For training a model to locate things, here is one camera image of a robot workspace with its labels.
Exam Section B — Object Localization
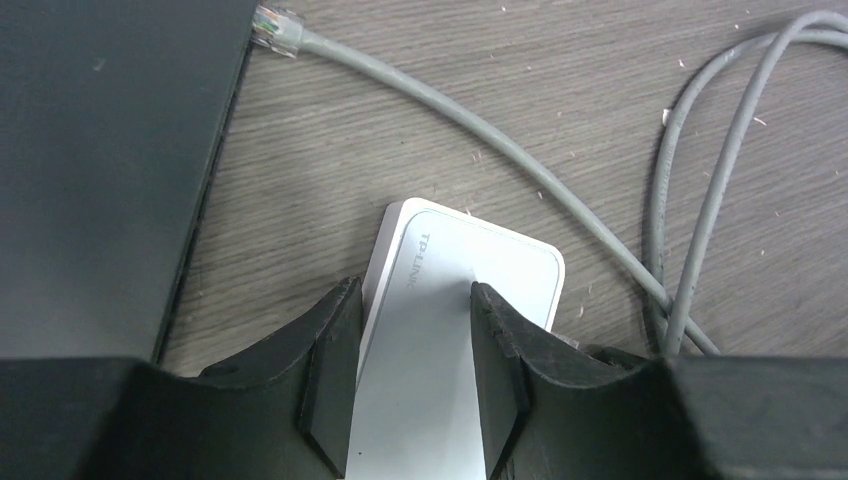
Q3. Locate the grey ethernet cable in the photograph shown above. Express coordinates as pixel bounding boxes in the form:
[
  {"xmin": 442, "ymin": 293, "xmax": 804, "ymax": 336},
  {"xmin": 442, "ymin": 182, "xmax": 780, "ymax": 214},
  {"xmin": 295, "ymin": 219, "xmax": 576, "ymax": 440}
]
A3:
[{"xmin": 250, "ymin": 3, "xmax": 848, "ymax": 359}]

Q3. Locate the black network switch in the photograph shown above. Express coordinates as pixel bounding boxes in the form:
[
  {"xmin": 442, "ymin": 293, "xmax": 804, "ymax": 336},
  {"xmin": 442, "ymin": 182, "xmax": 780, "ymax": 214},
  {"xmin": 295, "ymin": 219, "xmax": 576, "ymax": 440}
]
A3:
[{"xmin": 1, "ymin": 1, "xmax": 255, "ymax": 360}]

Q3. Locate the white network switch box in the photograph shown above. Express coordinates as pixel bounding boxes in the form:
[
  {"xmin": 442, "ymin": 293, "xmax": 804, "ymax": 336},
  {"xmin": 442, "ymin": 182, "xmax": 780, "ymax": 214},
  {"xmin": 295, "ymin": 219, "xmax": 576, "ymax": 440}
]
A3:
[{"xmin": 346, "ymin": 198, "xmax": 565, "ymax": 479}]

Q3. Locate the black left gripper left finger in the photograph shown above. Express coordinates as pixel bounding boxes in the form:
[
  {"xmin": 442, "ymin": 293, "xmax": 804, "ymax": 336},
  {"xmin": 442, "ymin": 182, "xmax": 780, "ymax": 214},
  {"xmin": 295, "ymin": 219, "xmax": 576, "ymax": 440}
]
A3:
[{"xmin": 1, "ymin": 277, "xmax": 363, "ymax": 479}]

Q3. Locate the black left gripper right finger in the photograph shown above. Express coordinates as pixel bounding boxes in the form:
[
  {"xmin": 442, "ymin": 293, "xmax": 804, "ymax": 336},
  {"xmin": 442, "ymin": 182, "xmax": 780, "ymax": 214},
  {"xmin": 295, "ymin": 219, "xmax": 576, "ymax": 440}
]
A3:
[{"xmin": 470, "ymin": 283, "xmax": 847, "ymax": 479}]

